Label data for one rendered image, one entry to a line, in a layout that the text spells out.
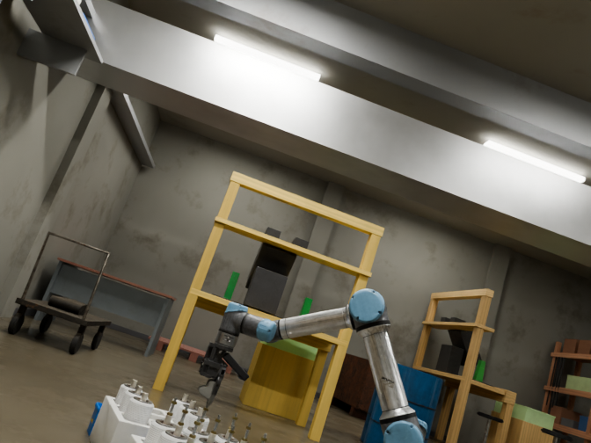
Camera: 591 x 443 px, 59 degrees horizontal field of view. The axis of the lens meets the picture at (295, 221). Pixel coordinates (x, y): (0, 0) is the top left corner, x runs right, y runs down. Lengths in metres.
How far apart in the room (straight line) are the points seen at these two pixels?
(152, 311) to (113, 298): 0.47
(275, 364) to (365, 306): 3.38
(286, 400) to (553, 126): 3.45
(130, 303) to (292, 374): 2.26
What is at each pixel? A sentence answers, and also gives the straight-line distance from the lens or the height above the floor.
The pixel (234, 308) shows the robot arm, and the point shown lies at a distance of 1.88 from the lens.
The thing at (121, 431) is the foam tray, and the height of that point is 0.15.
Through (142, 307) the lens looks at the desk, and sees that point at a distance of 6.39.
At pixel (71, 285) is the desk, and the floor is 0.48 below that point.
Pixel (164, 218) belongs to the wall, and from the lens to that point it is 8.92.
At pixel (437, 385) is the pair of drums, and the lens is 4.82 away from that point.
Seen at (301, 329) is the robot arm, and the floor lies 0.69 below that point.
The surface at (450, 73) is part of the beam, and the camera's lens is 4.93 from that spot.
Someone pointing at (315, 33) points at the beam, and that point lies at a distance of 4.72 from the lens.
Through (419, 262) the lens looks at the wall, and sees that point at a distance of 9.44.
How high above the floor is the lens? 0.62
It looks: 13 degrees up
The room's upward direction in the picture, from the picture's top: 19 degrees clockwise
